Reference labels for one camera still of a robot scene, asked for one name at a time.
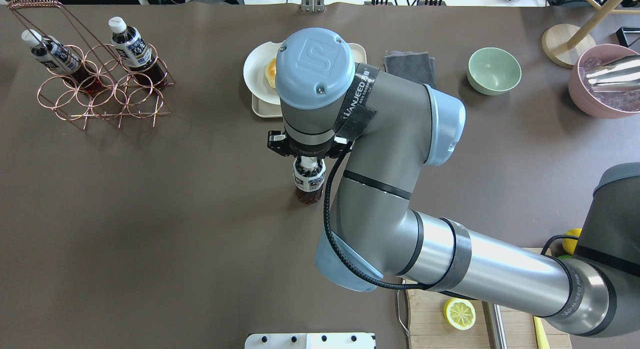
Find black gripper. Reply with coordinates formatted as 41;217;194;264
266;130;354;159

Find tea bottle front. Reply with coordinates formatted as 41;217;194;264
293;156;326;204

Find tea bottle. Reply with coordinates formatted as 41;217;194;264
293;156;326;204
108;16;167;90
21;28;105;98

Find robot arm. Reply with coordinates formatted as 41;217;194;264
268;27;640;338

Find cream rectangular tray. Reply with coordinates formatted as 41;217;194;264
251;42;368;119

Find tea bottle rear right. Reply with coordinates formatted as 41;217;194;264
108;16;167;90

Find tea bottle rear left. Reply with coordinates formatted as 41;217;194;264
21;28;105;98

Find black framed tray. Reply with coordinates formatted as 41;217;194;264
615;27;640;48

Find glazed donut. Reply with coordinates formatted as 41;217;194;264
263;57;277;89

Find white round plate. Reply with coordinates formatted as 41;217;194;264
243;42;281;105

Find grey folded cloth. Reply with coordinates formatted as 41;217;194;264
383;50;437;89

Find green bowl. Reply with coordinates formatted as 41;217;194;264
466;47;522;96

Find wooden cutting board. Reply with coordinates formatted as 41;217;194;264
397;247;573;349

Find half lemon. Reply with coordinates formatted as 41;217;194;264
442;298;476;331

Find steel muddler black tip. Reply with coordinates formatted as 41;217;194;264
481;301;508;349

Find wooden stand with round base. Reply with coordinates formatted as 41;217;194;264
541;0;639;69

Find yellow lemon upper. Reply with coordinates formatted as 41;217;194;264
561;227;582;256

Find yellow plastic knife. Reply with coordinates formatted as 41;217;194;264
532;315;551;349

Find pink bowl with ice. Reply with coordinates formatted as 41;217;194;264
568;44;640;119

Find steel ice scoop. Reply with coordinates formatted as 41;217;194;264
585;54;640;92

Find aluminium frame post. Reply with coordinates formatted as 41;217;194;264
300;0;326;13

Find copper wire bottle rack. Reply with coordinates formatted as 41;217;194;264
7;0;175;131

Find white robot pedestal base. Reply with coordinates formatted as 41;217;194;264
244;331;377;349

